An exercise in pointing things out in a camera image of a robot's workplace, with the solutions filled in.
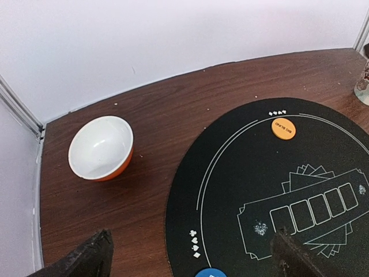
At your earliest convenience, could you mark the right aluminium frame post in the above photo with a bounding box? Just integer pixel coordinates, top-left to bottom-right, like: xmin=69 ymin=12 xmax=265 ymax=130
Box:
xmin=353 ymin=11 xmax=369 ymax=55

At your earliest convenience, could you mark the orange white bowl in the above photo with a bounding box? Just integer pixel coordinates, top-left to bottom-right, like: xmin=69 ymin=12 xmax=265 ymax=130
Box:
xmin=68 ymin=115 xmax=134 ymax=182

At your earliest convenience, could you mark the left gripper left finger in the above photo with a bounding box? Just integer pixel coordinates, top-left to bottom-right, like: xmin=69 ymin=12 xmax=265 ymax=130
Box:
xmin=31 ymin=229 xmax=114 ymax=277

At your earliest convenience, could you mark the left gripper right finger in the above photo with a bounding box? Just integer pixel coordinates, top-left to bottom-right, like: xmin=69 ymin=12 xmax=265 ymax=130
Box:
xmin=270 ymin=228 xmax=327 ymax=276

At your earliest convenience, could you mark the left aluminium frame post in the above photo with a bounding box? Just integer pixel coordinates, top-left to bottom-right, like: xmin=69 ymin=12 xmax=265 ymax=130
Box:
xmin=1 ymin=76 xmax=45 ymax=140

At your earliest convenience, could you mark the aluminium frame post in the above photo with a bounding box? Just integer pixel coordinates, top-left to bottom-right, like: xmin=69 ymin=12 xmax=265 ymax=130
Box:
xmin=353 ymin=11 xmax=369 ymax=55
xmin=1 ymin=76 xmax=45 ymax=140

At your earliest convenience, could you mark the round black poker mat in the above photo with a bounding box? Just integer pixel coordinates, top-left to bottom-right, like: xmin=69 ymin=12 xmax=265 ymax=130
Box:
xmin=165 ymin=98 xmax=368 ymax=276

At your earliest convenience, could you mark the orange big blind button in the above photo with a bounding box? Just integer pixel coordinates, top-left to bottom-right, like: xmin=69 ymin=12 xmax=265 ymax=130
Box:
xmin=271 ymin=118 xmax=296 ymax=140

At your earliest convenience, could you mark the cream ceramic mug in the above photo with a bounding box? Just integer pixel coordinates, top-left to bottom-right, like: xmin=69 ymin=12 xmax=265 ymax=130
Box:
xmin=353 ymin=60 xmax=369 ymax=106

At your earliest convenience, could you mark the blue small blind button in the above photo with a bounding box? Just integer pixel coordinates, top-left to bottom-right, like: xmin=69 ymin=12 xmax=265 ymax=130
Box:
xmin=195 ymin=268 xmax=227 ymax=277

